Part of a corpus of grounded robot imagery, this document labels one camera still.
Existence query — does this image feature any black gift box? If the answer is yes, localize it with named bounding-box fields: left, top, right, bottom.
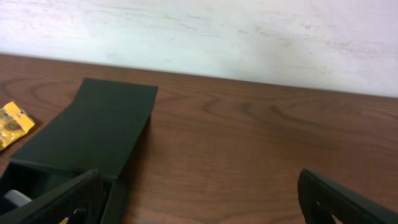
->
left=1, top=78, right=158, bottom=223

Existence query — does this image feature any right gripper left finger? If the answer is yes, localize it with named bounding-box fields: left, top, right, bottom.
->
left=1, top=170, right=104, bottom=224

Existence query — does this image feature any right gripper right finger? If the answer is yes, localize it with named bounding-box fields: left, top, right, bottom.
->
left=297, top=169, right=397, bottom=224

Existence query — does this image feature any yellow snack bag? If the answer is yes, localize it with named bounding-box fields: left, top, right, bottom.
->
left=1, top=101, right=35, bottom=151

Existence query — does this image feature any red Pringles can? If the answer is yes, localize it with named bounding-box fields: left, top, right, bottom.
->
left=4, top=189, right=32, bottom=207

